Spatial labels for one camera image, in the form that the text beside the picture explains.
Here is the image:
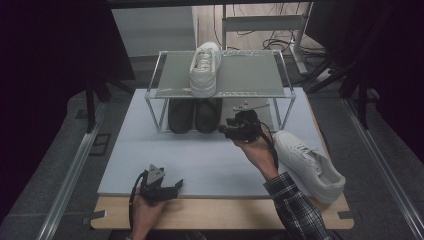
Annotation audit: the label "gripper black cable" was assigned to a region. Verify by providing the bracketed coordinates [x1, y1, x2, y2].
[128, 169, 150, 230]
[259, 122, 280, 171]

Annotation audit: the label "white metal desk frame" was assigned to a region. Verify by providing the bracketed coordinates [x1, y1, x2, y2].
[221, 1, 314, 76]

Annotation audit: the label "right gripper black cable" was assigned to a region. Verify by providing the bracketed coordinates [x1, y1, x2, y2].
[259, 122, 280, 171]

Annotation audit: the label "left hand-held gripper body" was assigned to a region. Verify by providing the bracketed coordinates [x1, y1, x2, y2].
[139, 163, 178, 204]

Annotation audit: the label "white sneaker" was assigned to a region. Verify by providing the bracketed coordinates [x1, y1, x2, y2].
[270, 129, 347, 204]
[188, 40, 223, 99]

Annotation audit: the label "black floor cables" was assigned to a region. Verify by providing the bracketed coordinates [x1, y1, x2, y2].
[212, 3, 329, 69]

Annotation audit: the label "black tripod stand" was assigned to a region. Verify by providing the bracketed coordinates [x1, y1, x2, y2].
[304, 49, 372, 130]

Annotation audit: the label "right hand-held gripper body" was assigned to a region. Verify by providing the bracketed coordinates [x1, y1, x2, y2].
[229, 101, 270, 141]

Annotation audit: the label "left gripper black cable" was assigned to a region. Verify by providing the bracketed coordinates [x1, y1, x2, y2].
[128, 169, 150, 230]

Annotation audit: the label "light grey foam board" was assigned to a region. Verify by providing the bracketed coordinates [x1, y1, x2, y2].
[97, 87, 329, 200]

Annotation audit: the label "two-tier mesh shoe rack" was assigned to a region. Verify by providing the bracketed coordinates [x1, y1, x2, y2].
[144, 49, 297, 134]

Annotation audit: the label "black slipper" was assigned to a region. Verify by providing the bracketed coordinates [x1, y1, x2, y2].
[194, 97, 224, 134]
[167, 98, 197, 135]

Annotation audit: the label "aluminium rail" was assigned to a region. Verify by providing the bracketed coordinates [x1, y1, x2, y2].
[342, 98, 424, 240]
[35, 102, 108, 240]

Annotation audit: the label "person's right hand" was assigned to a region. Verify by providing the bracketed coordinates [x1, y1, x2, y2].
[233, 131, 280, 183]

